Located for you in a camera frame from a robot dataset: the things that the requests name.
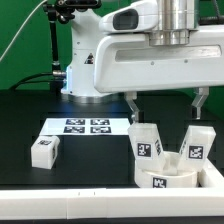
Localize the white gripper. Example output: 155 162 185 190
94 25 224 123

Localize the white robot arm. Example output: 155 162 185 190
62 0 224 122

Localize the white L-shaped fence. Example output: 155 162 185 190
0 161 224 220

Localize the white marker sheet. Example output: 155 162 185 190
40 118 130 136

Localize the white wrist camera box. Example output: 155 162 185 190
99 0 159 33

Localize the black cable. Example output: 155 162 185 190
8 72 67 91

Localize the white cable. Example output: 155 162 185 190
0 0 48 63

